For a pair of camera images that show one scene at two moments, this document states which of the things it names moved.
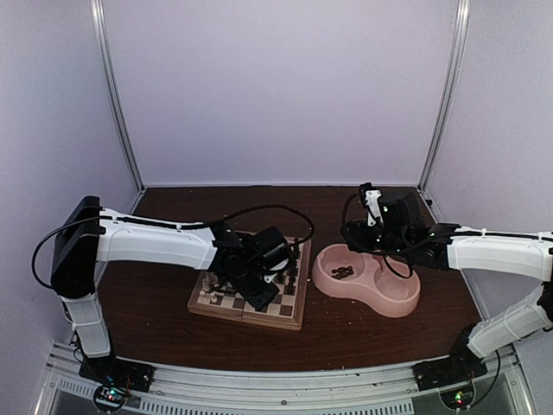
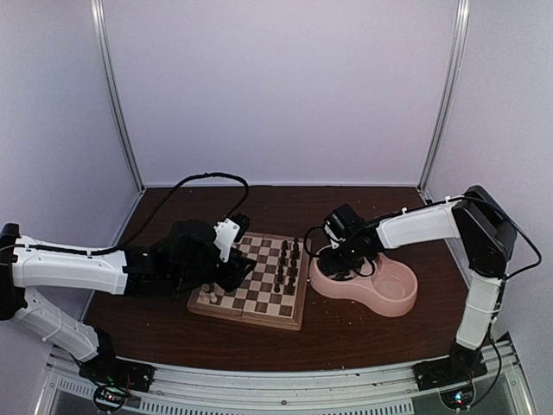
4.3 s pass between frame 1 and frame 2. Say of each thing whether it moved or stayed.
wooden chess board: stayed
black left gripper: moved
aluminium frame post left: stayed
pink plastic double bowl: stayed
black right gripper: moved
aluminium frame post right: stayed
